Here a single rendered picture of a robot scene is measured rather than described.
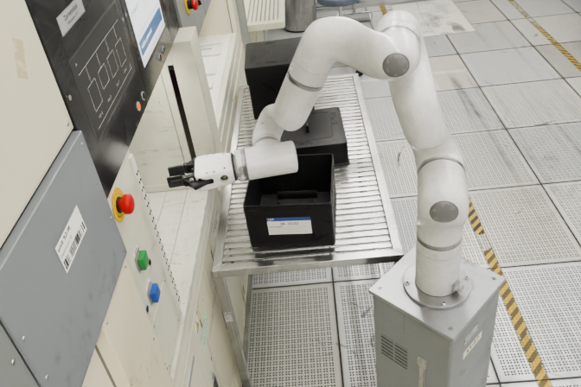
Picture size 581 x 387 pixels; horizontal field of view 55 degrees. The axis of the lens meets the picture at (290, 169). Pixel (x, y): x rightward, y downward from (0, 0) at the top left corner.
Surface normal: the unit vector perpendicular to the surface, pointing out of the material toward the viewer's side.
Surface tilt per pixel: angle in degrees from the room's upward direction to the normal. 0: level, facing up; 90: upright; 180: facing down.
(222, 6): 90
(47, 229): 90
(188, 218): 0
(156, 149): 90
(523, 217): 0
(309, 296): 0
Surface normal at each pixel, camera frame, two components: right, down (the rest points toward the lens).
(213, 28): 0.01, 0.57
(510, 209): -0.11, -0.81
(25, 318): 0.99, -0.10
